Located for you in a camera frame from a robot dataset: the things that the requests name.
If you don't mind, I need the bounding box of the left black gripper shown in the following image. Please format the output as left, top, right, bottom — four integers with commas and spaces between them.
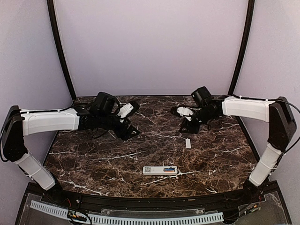
97, 111, 140, 141

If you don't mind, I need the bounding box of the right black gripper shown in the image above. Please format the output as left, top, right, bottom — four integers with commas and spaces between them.
179, 107, 216, 135

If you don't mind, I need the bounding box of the white battery cover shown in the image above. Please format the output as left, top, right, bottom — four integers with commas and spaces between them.
185, 138, 191, 149

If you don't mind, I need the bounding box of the white remote control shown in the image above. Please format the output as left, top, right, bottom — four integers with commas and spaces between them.
142, 166, 178, 176

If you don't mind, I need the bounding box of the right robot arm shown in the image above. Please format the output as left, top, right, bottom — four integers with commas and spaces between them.
172, 86, 298, 203

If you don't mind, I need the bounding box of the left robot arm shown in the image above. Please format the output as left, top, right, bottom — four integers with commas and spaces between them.
0, 92, 140, 204

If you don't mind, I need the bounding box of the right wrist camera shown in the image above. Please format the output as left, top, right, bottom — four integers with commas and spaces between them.
170, 106, 194, 117

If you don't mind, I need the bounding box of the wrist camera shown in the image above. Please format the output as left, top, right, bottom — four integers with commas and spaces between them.
170, 106, 194, 117
117, 101, 140, 120

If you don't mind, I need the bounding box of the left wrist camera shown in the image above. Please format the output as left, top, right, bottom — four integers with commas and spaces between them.
117, 101, 140, 120

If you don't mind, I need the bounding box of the white slotted cable duct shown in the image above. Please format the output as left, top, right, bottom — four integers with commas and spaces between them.
30, 200, 224, 225

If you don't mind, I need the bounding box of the black front rail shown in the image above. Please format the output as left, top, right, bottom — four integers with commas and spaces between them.
28, 182, 279, 213

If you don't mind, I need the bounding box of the right black frame post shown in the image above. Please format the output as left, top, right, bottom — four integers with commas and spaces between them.
227, 0, 255, 95

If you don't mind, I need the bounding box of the black frame post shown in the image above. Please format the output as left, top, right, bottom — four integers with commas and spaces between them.
227, 0, 255, 95
46, 0, 77, 101

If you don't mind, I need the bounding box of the left black frame post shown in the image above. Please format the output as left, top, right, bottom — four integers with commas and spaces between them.
46, 0, 77, 101

